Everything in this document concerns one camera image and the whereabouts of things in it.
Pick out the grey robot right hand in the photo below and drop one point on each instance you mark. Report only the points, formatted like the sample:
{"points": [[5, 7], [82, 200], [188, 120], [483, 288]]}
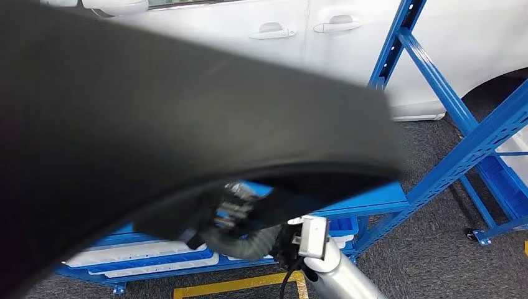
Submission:
{"points": [[237, 206]]}

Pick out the black plastic frame part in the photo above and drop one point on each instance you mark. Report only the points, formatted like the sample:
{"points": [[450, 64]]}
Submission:
{"points": [[165, 124]]}

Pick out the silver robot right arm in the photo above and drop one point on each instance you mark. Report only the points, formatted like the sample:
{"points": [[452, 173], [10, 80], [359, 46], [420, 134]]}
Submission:
{"points": [[342, 276]]}

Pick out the blue metal shelf rack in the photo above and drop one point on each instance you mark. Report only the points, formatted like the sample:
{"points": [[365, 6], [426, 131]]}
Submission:
{"points": [[462, 161]]}

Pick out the white plastic crate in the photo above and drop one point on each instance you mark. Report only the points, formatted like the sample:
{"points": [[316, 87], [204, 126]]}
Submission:
{"points": [[517, 152], [173, 266], [136, 252], [344, 239]]}

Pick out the blue plastic crate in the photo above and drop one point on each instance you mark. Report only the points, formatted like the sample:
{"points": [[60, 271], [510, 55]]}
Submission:
{"points": [[165, 260], [344, 226]]}

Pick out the blue wheeled cart rack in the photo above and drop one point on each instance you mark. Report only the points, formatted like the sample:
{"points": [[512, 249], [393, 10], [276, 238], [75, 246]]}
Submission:
{"points": [[501, 190]]}

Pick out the white car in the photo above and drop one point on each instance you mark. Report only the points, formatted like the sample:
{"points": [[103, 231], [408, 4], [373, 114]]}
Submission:
{"points": [[453, 41]]}

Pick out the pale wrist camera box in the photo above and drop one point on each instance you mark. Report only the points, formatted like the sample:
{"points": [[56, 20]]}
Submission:
{"points": [[313, 237]]}

